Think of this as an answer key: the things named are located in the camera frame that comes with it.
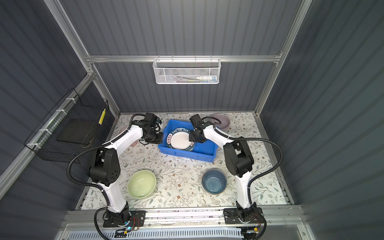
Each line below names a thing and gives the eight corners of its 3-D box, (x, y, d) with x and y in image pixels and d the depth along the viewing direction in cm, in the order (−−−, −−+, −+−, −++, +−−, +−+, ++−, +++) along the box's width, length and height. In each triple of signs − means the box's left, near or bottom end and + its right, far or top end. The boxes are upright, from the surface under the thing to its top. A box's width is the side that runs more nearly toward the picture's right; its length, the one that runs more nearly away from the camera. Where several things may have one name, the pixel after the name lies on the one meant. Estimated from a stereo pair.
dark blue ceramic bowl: (202, 194, 83) (202, 192, 79) (201, 172, 91) (201, 168, 88) (226, 194, 83) (228, 192, 79) (223, 171, 91) (225, 168, 87)
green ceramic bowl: (127, 200, 81) (123, 197, 76) (134, 174, 90) (131, 169, 85) (155, 200, 81) (152, 197, 76) (159, 174, 90) (157, 169, 85)
